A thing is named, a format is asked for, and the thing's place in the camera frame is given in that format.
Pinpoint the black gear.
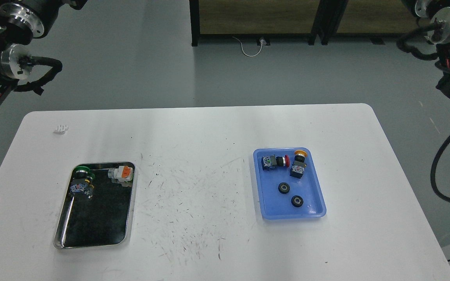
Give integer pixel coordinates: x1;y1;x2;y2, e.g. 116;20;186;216
291;195;304;208
277;183;290;194

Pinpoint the blue plastic tray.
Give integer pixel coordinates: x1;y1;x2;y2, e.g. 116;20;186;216
253;147;327;220

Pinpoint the silver metal tray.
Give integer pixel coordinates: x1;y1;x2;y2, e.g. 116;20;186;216
54;162;136;249

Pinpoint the left wooden cabinet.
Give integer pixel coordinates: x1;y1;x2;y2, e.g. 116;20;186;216
189;0;329;47

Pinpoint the wooden cabinet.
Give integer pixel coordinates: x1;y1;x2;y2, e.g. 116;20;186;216
189;0;329;47
316;0;429;46

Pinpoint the small white plastic part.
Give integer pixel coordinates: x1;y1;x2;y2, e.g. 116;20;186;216
53;125;69;135

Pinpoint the right wooden cabinet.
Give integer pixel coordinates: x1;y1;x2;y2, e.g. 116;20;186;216
316;0;429;46

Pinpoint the red push button switch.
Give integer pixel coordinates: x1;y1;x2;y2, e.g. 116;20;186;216
260;155;290;171

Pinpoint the yellow push button switch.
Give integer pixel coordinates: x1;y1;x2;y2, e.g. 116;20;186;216
290;150;308;178

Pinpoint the white power cable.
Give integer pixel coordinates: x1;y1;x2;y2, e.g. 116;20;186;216
232;36;267;57

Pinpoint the orange white switch component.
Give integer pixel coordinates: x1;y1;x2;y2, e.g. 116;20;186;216
107;165;134;185

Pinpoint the green push button switch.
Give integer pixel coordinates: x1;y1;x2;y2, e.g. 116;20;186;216
68;165;95;199

